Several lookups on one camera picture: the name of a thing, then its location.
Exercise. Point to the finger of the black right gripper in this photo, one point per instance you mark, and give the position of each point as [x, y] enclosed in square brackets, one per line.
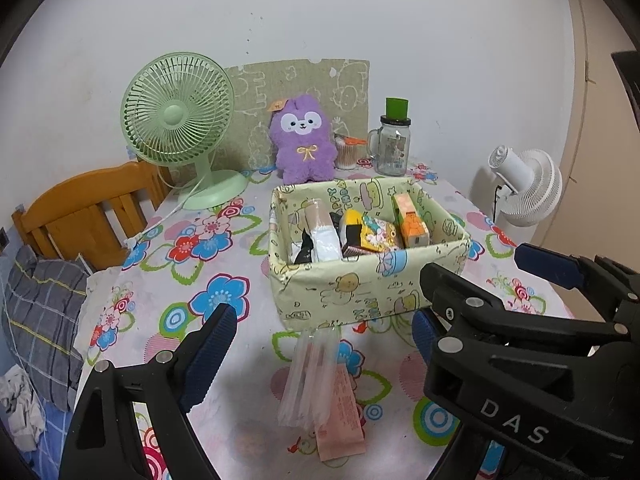
[609, 286]

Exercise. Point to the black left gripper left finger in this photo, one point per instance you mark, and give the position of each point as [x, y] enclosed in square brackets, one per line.
[103, 441]

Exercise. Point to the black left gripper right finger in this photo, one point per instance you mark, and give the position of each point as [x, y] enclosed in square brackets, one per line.
[561, 396]

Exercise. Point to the green orange tissue pack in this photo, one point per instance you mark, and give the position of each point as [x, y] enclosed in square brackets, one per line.
[413, 230]

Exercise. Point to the yellow cartoon tissue pack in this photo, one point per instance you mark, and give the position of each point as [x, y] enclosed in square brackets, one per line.
[362, 234]

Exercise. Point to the crumpled white cloth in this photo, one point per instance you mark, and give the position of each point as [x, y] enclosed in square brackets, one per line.
[23, 410]

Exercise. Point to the white small fan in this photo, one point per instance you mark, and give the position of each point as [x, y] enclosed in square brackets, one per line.
[530, 188]

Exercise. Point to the grey plaid pillow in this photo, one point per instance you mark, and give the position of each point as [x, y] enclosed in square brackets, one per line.
[41, 305]

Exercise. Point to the pink wet wipes pack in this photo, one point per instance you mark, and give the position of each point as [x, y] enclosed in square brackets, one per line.
[341, 436]

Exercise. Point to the clear plastic bag roll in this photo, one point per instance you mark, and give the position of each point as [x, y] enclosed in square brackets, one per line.
[307, 395]

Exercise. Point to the cartoon print fabric storage box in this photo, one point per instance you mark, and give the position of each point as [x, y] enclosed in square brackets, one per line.
[356, 288]

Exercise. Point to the orange wooden chair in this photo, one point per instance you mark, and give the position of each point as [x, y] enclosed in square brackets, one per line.
[70, 220]

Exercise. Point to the glass mug with green lid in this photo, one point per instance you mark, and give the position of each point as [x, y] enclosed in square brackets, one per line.
[389, 144]

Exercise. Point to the cotton swab jar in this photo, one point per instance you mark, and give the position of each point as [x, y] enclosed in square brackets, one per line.
[349, 150]

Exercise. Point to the green desk fan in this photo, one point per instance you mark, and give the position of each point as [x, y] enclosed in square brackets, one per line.
[175, 112]

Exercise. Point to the purple plush bunny toy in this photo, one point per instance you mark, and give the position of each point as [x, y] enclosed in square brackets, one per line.
[301, 134]

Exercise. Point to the beige cartoon wall mat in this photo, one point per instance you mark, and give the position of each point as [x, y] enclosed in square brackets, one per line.
[340, 85]

